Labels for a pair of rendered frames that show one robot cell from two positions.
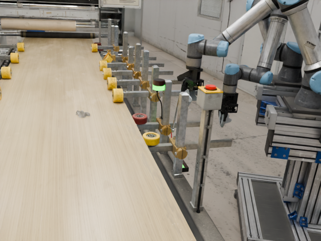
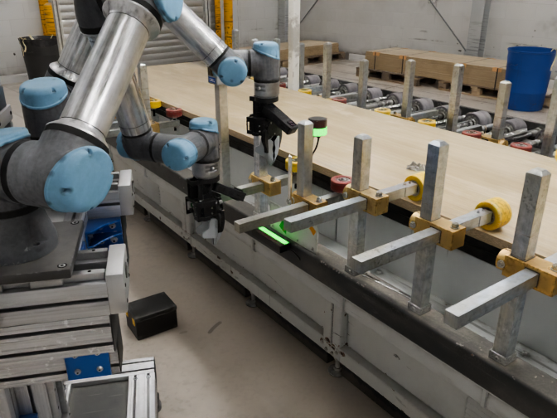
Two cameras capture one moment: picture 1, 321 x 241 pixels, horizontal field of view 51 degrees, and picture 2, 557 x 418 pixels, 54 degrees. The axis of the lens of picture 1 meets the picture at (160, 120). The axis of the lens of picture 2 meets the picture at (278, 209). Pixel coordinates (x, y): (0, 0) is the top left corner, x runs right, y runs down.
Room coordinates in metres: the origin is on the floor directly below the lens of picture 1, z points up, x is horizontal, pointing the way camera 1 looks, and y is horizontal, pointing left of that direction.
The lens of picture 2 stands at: (3.19, -0.64, 1.53)
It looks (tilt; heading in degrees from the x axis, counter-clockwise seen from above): 23 degrees down; 161
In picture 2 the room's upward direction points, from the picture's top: straight up
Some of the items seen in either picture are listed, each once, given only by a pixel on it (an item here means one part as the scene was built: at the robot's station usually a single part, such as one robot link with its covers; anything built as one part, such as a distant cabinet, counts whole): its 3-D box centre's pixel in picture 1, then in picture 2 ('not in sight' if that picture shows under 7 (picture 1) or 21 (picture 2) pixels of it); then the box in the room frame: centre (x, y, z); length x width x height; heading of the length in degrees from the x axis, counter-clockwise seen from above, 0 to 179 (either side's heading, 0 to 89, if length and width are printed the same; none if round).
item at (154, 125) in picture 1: (173, 125); (295, 210); (1.71, -0.07, 0.84); 0.43 x 0.03 x 0.04; 107
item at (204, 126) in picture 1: (202, 161); (222, 141); (1.16, -0.17, 0.93); 0.05 x 0.05 x 0.45; 17
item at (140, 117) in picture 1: (139, 125); (341, 194); (1.66, 0.11, 0.85); 0.08 x 0.08 x 0.11
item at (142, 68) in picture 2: not in sight; (146, 113); (0.46, -0.39, 0.90); 0.04 x 0.04 x 0.48; 17
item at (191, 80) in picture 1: (193, 78); (264, 115); (1.63, -0.15, 1.13); 0.09 x 0.08 x 0.12; 37
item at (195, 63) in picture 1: (194, 61); (265, 89); (1.64, -0.15, 1.21); 0.08 x 0.08 x 0.05
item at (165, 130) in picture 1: (163, 126); (308, 203); (1.68, -0.02, 0.85); 0.14 x 0.06 x 0.05; 17
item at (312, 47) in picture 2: not in sight; (279, 51); (-6.48, 2.71, 0.23); 2.41 x 0.77 x 0.17; 115
